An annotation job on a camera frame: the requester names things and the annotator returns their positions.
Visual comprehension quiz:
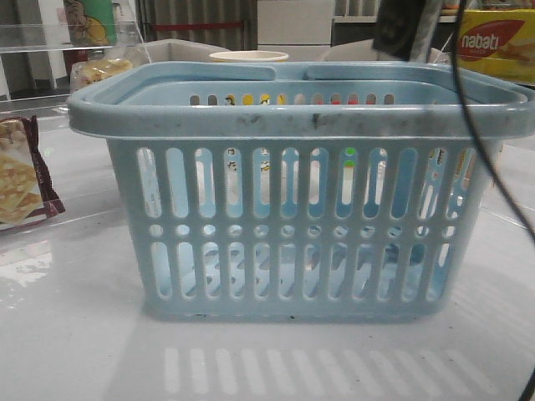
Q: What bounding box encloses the packaged bread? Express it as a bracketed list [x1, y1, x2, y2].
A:
[70, 58, 133, 93]

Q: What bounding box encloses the light blue plastic basket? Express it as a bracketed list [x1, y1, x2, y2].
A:
[66, 61, 535, 325]

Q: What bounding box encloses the beige armchair right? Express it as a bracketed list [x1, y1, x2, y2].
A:
[317, 38, 452, 66]

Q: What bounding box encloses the beige armchair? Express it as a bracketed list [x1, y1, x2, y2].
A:
[317, 38, 452, 66]
[124, 38, 228, 67]

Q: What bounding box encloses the white cabinet background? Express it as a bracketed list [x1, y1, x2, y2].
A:
[257, 0, 335, 45]

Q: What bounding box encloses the beige armchair left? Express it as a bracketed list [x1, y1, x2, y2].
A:
[124, 38, 228, 67]

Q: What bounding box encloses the brown cracker snack packet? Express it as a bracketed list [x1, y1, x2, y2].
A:
[1, 116, 65, 231]

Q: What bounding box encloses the red fire extinguisher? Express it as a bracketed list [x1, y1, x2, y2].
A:
[63, 49, 89, 73]

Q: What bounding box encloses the green yellow cartoon box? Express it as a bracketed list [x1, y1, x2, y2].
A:
[63, 0, 117, 46]

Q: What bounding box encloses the yellow nabati wafer box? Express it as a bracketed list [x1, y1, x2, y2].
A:
[456, 8, 534, 85]

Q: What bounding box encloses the clear acrylic shelf left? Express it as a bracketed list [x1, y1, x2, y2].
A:
[1, 22, 142, 54]

